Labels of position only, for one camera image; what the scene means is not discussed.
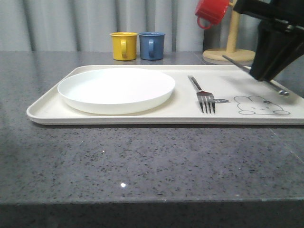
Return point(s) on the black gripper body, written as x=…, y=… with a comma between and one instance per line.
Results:
x=283, y=16

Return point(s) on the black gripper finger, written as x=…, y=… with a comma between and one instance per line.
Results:
x=265, y=31
x=281, y=51

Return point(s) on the silver metal chopstick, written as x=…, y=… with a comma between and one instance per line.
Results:
x=280, y=91

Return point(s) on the silver metal fork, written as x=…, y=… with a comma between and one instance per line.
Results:
x=205, y=99

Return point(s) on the white round plate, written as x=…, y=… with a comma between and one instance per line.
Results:
x=116, y=90

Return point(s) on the wooden mug tree stand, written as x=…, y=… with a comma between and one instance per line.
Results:
x=231, y=51

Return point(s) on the red mug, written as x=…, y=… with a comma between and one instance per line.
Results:
x=212, y=11

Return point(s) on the cream rabbit print tray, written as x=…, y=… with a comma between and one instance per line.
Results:
x=247, y=101

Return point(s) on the blue mug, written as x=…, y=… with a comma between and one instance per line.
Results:
x=151, y=45

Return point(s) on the yellow mug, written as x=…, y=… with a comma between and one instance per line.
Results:
x=124, y=45

